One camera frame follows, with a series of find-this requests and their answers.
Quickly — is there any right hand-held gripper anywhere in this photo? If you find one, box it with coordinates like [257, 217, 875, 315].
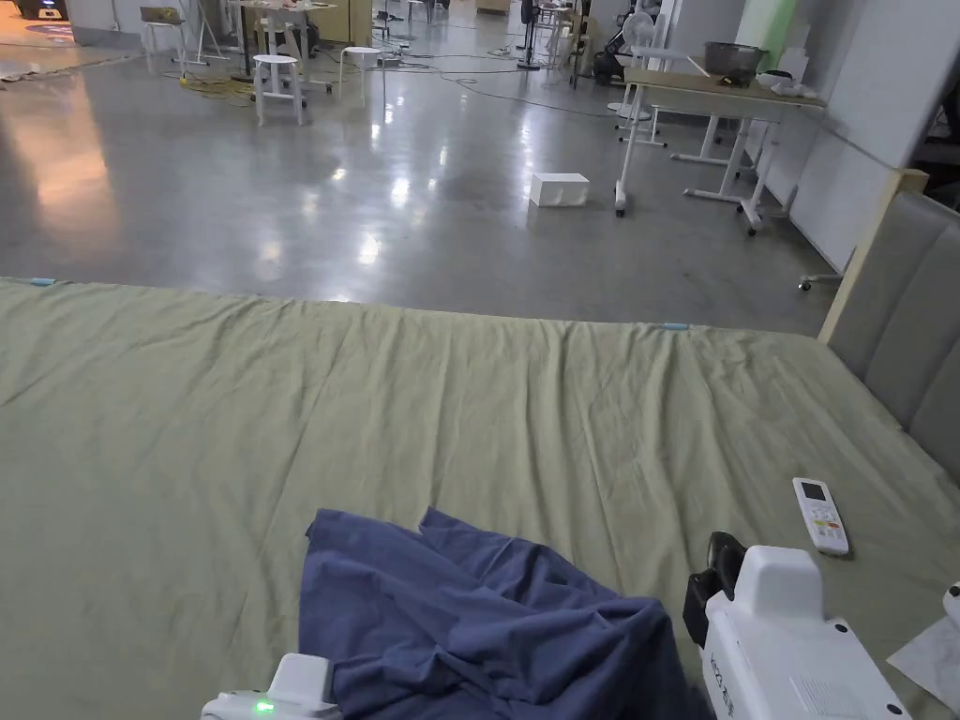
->
[682, 531, 913, 720]

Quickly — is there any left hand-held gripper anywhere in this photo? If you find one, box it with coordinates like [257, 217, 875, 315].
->
[200, 652, 339, 720]

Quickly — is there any dark blue shirt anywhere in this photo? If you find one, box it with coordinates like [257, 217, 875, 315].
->
[297, 505, 715, 720]

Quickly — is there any white remote control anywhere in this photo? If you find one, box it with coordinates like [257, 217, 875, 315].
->
[792, 475, 852, 558]

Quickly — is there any white marbled card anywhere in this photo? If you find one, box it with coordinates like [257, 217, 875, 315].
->
[885, 614, 960, 711]

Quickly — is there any bed with pale green sheet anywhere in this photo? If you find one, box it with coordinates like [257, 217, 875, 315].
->
[0, 276, 960, 720]

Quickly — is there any grey padded headboard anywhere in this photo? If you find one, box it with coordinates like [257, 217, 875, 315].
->
[817, 168, 960, 483]

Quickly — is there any white box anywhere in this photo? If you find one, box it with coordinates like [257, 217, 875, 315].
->
[528, 172, 593, 211]

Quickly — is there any wooden top table with pot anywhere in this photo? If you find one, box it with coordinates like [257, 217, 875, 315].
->
[614, 40, 828, 238]

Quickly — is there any white round stool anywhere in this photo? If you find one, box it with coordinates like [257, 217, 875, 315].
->
[251, 52, 309, 128]
[339, 45, 389, 108]

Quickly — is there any white standing fan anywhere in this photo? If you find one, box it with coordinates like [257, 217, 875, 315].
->
[619, 10, 658, 76]

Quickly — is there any black floor fan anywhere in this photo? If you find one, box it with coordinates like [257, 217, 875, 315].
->
[516, 0, 550, 73]

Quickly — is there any yellow cable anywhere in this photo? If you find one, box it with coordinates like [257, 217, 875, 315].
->
[178, 69, 258, 108]

